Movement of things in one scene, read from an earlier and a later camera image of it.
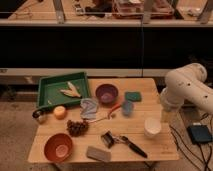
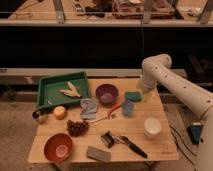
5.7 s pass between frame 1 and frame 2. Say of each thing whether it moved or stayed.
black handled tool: stayed
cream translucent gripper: moved
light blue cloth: stayed
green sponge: stayed
